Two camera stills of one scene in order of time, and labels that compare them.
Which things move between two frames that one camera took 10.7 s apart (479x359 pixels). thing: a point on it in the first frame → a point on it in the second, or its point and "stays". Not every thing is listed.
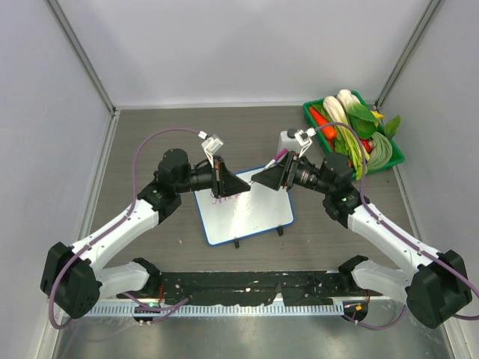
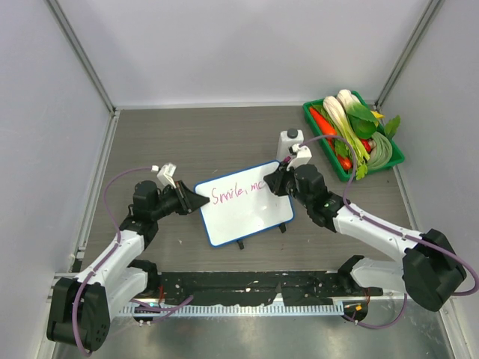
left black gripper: [229, 183] → [187, 200]
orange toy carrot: [330, 132] stays
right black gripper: [272, 177] → [276, 180]
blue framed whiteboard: [243, 214] stays
